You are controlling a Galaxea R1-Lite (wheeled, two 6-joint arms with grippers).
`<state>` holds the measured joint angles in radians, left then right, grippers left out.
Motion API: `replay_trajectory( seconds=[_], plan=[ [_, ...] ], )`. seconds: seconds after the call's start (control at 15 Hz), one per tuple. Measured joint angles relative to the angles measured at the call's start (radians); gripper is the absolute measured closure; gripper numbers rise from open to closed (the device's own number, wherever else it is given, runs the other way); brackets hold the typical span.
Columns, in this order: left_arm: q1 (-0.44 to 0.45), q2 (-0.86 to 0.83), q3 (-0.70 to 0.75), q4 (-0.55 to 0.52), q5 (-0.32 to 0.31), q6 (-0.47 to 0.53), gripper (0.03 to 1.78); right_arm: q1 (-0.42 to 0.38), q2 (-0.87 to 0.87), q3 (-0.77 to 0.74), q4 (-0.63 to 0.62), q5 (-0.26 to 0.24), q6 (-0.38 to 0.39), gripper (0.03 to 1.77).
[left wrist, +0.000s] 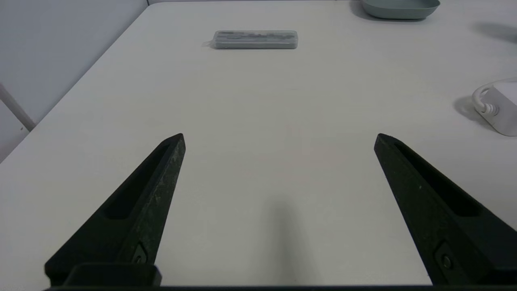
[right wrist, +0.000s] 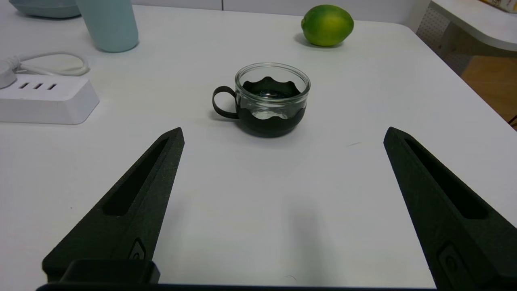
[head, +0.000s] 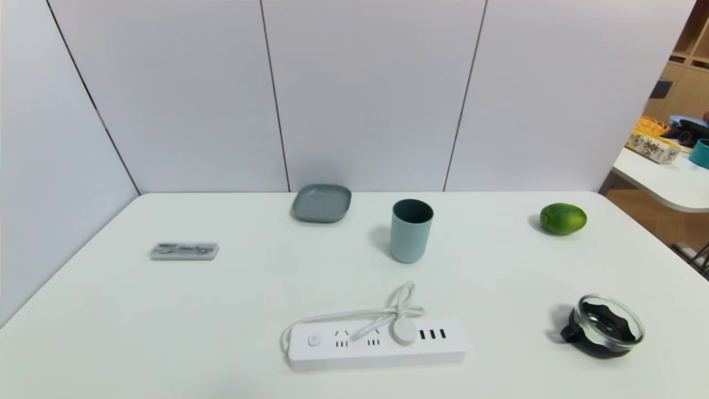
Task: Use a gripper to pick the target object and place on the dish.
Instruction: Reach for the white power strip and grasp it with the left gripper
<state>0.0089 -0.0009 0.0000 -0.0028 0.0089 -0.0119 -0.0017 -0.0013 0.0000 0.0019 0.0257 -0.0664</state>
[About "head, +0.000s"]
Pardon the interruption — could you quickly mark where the white power strip with cable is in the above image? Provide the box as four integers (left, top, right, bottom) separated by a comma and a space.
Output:
280, 280, 469, 372

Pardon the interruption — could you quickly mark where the light blue plastic cup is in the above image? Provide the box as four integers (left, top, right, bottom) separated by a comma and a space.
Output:
389, 199, 434, 264

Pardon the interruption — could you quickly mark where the metal chair frame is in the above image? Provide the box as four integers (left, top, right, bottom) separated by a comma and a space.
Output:
672, 241, 709, 278

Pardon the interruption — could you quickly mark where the black round object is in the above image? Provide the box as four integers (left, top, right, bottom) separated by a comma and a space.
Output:
661, 119, 709, 148

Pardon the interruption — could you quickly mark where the white side table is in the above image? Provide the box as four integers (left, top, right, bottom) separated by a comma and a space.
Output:
598, 145, 709, 214

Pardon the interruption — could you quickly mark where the wooden shelf unit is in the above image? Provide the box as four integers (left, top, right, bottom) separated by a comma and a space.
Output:
643, 0, 709, 125

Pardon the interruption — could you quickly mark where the grey flat rectangular pack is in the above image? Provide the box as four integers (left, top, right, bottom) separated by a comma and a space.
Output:
149, 242, 220, 261

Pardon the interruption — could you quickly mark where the orange wire basket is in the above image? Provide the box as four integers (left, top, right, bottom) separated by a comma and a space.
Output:
636, 115, 671, 136

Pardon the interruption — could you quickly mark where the glass cup with black holder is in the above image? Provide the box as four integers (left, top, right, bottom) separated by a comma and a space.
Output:
560, 294, 646, 359

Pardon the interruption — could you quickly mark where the grey square dish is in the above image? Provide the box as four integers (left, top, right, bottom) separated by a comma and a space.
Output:
291, 184, 353, 224

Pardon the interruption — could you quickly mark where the teal cup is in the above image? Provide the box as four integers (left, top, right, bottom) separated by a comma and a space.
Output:
689, 139, 709, 170

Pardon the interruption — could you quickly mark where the blue plate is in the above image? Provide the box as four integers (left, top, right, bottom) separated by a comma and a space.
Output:
669, 114, 709, 129

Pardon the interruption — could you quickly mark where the patterned cardboard box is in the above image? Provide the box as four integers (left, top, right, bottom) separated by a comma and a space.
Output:
626, 129, 682, 165

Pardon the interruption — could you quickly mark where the green lime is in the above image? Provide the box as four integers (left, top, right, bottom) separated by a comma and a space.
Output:
540, 203, 588, 236

